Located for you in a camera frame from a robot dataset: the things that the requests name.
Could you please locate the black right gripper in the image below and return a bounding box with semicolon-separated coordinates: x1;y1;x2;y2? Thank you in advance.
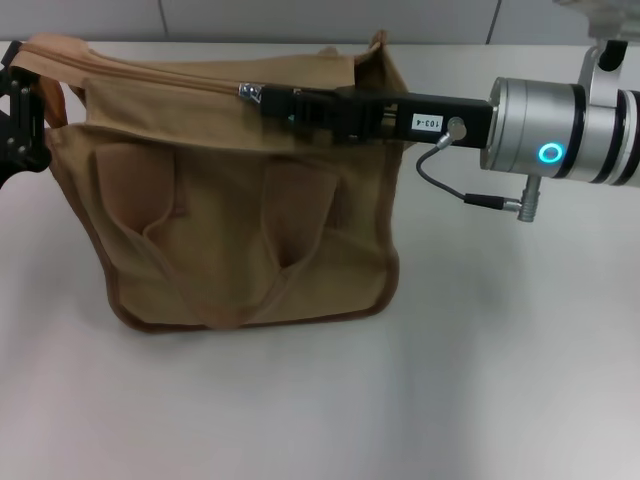
260;87;494;150

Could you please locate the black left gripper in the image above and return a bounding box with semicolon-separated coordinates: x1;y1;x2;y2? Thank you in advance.
0;40;52;190

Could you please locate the khaki canvas food bag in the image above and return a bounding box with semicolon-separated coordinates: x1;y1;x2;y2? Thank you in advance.
9;29;406;334

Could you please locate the right gripper cable with plug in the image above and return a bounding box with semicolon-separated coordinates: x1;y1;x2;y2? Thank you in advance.
414;115;544;224

